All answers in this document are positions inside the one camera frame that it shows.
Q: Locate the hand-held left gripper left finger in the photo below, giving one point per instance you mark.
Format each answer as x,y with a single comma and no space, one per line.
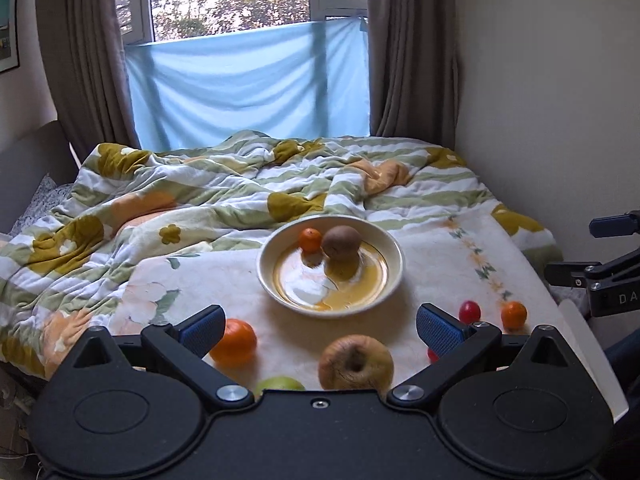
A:
205,331

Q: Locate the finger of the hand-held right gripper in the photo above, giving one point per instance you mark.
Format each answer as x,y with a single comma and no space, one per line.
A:
570,273
614,225

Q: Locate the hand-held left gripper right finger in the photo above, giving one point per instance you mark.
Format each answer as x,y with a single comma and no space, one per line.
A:
440,332

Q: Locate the red cherry tomato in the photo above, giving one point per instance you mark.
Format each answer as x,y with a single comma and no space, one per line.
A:
469,311
432,356

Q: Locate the large orange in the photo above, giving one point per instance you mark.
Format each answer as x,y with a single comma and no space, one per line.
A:
237,345

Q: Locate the medium orange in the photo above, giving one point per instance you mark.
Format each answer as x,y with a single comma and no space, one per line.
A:
514,315

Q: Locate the cream ceramic bowl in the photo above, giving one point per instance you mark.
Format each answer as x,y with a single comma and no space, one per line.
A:
370,280

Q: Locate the wrinkled brown apple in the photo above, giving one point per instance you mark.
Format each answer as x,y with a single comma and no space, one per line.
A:
356,362

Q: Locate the green apple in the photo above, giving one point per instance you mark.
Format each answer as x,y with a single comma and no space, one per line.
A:
280,385

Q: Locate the dark blue cloth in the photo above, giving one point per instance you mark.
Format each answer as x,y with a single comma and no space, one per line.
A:
622,360

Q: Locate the cream floral tablecloth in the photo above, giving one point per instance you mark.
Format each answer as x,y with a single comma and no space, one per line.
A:
450,260

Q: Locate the brown kiwi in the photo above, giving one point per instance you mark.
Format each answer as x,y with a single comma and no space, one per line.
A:
341,242

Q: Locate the small tangerine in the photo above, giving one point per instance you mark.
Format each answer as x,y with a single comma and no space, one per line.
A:
310,240

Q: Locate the floral green striped blanket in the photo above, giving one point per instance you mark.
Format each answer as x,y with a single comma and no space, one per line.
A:
150,200

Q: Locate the speckled grey pillow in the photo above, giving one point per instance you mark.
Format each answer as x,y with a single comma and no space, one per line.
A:
42,200

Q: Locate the light blue window cloth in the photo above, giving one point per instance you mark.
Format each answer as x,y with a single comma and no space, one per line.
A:
240,90

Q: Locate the grey bed headboard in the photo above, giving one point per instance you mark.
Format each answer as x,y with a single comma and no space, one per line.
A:
30,155

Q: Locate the brown curtain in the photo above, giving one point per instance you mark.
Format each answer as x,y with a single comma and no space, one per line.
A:
415,60
85,60

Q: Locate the framed wall picture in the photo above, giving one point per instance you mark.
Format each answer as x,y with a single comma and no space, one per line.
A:
7,30

